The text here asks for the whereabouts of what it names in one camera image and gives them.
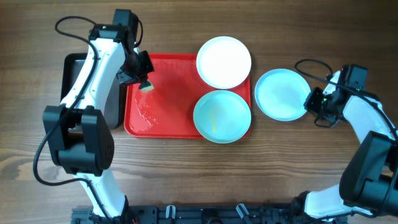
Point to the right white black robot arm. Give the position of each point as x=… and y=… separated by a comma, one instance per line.
x=368, y=186

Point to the light blue plate front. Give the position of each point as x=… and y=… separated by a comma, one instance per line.
x=222, y=116

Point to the black water tray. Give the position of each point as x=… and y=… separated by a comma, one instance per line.
x=114, y=107

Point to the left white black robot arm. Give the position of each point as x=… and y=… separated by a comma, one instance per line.
x=76, y=131

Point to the black mounting rail base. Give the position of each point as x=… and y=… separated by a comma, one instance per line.
x=260, y=214

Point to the green yellow sponge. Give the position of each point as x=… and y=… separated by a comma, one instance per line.
x=146, y=86

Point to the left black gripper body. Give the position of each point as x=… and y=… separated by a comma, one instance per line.
x=136, y=70

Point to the red plastic tray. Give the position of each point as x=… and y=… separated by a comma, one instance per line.
x=167, y=110

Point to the white plate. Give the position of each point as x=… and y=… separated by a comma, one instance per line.
x=223, y=62

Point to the light blue plate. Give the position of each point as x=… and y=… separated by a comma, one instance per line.
x=222, y=116
x=281, y=93

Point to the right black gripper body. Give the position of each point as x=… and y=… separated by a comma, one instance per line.
x=323, y=105

